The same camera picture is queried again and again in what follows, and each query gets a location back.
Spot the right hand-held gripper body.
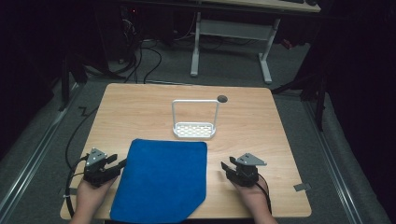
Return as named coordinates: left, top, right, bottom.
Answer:
left=226, top=152, right=268, bottom=188

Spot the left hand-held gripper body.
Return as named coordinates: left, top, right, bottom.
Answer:
left=82, top=147, right=114, bottom=189

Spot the blue cloth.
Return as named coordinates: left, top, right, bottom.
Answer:
left=109, top=138, right=208, bottom=224

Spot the person's right hand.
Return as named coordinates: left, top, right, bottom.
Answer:
left=231, top=180, right=271, bottom=217

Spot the person's left hand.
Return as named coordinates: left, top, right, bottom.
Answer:
left=76, top=177, right=116, bottom=217

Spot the grey tape strip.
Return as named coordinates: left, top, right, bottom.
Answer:
left=59, top=187, right=78, bottom=197
left=293, top=182, right=312, bottom=192

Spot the black metal stand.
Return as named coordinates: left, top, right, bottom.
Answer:
left=271, top=59, right=329, bottom=132
left=58, top=54, right=89, bottom=112

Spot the white-legged desk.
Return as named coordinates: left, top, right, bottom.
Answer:
left=118, top=0, right=321, bottom=85

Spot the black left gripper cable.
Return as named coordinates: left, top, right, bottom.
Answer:
left=64, top=105, right=101, bottom=218

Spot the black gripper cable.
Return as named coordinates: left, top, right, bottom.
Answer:
left=257, top=173, right=273, bottom=216
left=64, top=105, right=101, bottom=218

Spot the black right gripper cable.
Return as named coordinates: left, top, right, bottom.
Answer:
left=257, top=173, right=273, bottom=216

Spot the white rack with handle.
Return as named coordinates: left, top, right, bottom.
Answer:
left=171, top=99, right=220, bottom=140

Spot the metal floor rail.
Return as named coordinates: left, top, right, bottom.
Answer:
left=303, top=101, right=363, bottom=224
left=0, top=82, right=82, bottom=216

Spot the bundle of black floor cables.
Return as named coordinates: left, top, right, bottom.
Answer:
left=106, top=36, right=163, bottom=84

